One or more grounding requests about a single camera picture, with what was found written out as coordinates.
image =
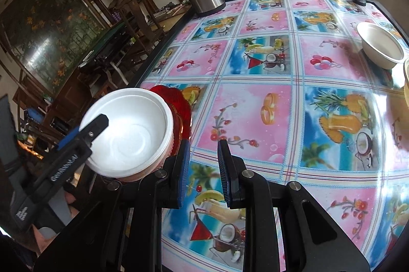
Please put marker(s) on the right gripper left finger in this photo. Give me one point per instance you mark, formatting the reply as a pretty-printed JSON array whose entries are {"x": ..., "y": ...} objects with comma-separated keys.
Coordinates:
[{"x": 135, "y": 232}]

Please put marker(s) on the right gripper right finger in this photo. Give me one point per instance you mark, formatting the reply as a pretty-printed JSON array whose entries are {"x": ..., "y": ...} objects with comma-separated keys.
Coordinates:
[{"x": 312, "y": 240}]

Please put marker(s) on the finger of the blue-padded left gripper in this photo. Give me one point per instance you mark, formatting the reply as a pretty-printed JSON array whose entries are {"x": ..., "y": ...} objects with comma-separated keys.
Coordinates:
[{"x": 78, "y": 142}]

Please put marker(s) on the small white paper bowl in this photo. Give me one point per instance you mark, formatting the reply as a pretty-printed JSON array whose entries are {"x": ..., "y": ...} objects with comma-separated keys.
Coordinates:
[{"x": 139, "y": 135}]

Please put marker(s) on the large red scalloped plate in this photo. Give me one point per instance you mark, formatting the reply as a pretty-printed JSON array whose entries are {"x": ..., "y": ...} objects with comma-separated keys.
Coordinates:
[{"x": 181, "y": 111}]

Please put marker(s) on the large cream plastic bowl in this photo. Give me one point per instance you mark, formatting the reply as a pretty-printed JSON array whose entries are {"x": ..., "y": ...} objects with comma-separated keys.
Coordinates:
[{"x": 406, "y": 72}]

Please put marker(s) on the large white paper bowl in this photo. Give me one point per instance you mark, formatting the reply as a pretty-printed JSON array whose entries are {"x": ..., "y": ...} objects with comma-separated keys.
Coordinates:
[{"x": 380, "y": 46}]

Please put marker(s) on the green mahjong table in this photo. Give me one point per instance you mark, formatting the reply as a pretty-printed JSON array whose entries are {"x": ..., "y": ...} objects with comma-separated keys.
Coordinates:
[{"x": 106, "y": 47}]

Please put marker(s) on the dark wooden chair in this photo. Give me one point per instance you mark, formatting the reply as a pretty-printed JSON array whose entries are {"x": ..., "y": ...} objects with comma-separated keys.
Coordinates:
[{"x": 137, "y": 25}]

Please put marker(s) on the colourful picture tablecloth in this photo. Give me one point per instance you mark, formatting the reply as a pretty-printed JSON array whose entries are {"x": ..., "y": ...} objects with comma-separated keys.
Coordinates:
[{"x": 287, "y": 84}]

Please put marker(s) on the floral wall painting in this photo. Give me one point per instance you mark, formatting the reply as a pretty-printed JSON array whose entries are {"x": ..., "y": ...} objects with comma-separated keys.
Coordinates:
[{"x": 50, "y": 37}]

